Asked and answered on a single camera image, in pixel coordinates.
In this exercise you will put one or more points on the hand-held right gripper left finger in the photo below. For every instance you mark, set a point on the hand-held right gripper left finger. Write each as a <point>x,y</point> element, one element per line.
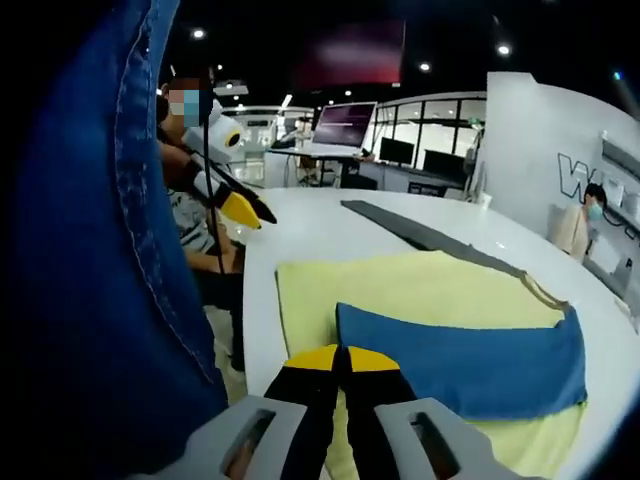
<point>240,440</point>

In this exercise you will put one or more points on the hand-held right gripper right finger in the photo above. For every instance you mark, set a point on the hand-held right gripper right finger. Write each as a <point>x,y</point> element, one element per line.
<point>425,440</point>

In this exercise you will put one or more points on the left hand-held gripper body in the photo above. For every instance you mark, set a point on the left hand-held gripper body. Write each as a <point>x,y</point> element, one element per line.
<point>220,137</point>

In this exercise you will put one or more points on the yellow garment blue grey sleeves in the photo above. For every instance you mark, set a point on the yellow garment blue grey sleeves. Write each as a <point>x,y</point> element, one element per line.
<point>425,285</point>

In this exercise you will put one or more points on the white office desk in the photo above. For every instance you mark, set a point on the white office desk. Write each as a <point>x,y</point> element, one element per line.
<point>280,167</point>

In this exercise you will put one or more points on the round ceiling spotlights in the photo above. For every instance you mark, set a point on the round ceiling spotlights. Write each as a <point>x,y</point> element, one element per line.
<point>198,33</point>

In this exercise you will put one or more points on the large silver computer monitor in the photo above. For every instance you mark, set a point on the large silver computer monitor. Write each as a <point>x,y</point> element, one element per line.
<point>345,125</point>

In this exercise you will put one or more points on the person's blue denim clothing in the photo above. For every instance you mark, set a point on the person's blue denim clothing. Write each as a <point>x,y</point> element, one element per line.
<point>100,250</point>

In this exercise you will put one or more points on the black computer monitor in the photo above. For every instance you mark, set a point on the black computer monitor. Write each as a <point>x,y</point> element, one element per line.
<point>445,162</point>
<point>396,151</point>

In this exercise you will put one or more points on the red hanging screen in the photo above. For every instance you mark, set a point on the red hanging screen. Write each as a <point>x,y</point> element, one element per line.
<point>350,55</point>

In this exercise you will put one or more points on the black framed glass partition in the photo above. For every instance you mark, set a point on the black framed glass partition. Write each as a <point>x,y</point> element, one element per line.
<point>440,130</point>

